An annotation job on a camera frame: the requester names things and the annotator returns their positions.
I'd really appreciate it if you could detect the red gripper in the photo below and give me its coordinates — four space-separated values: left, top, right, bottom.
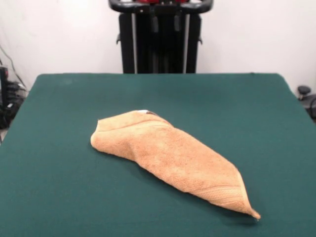
137 0 186 33

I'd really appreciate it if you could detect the orange terry towel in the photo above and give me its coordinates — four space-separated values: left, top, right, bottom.
90 109 261 220

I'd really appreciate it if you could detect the black office chair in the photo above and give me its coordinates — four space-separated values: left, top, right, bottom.
297 85 316 123

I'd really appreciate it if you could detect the dark green tablecloth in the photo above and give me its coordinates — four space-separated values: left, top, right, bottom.
0 73 316 237

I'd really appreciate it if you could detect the black box with red light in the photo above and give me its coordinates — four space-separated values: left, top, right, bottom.
0 66 10 104

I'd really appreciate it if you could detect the black bag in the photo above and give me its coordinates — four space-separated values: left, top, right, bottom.
0 101 20 129

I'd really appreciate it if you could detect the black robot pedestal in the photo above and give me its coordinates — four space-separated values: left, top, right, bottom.
108 0 213 74

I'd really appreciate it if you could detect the grey cable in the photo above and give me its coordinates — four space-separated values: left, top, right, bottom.
0 45 27 90

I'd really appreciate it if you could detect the black cable bundle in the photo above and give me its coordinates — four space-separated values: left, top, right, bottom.
6 81 28 100

